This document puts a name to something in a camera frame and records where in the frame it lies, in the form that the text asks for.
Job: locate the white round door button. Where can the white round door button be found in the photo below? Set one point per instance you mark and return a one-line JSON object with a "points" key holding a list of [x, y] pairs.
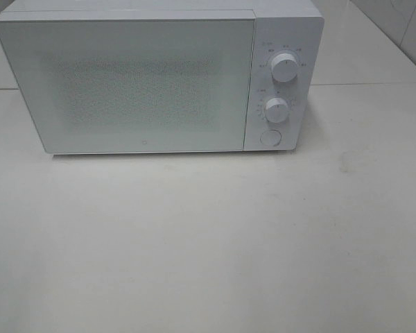
{"points": [[271, 138]]}

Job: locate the white microwave knob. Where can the white microwave knob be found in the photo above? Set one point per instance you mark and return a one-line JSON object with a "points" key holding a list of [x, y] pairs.
{"points": [[276, 110], [284, 67]]}

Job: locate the white microwave oven body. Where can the white microwave oven body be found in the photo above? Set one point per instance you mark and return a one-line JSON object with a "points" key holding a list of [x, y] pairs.
{"points": [[279, 26]]}

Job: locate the white microwave door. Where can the white microwave door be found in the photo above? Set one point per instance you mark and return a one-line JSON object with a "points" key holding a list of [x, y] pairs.
{"points": [[127, 87]]}

